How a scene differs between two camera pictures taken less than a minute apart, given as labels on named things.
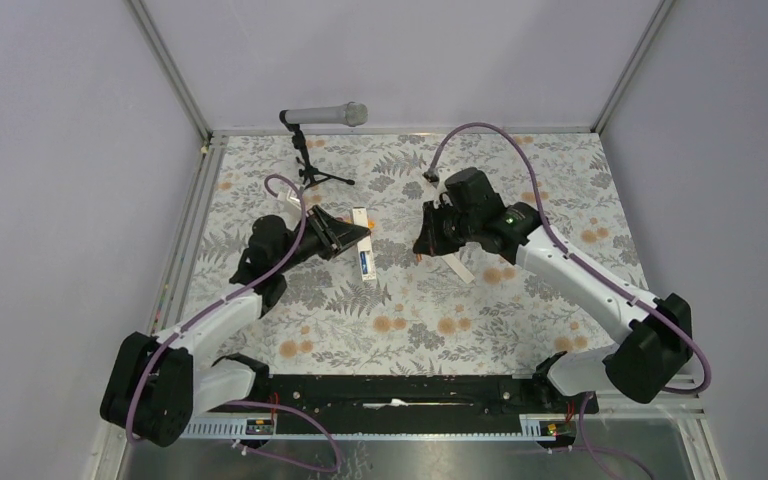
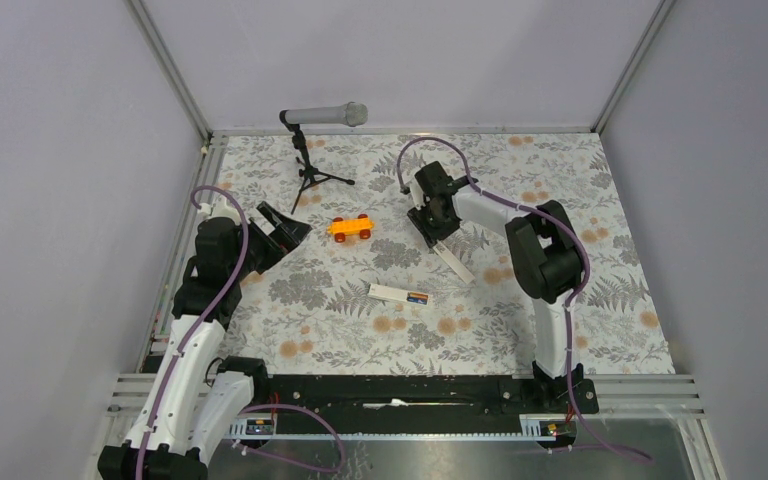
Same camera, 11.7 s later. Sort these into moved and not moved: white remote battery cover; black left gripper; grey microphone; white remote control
Moved: black left gripper; white remote control
Not moved: white remote battery cover; grey microphone
